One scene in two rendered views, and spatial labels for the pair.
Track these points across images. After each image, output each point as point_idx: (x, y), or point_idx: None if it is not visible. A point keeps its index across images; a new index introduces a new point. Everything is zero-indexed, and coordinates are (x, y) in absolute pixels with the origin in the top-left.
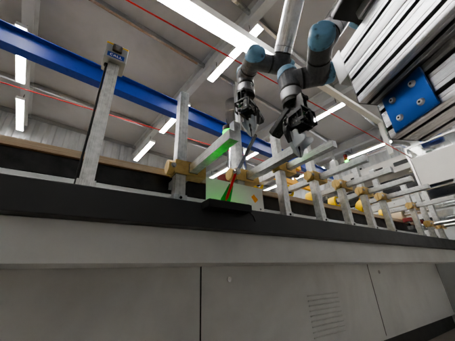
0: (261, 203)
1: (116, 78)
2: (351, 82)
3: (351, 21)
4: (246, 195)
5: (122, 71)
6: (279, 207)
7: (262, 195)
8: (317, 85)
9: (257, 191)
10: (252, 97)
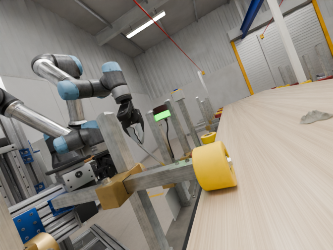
0: (172, 209)
1: (180, 109)
2: (95, 182)
3: (83, 160)
4: (176, 193)
5: (179, 99)
6: (165, 239)
7: (167, 202)
8: (73, 149)
9: (168, 195)
10: (119, 101)
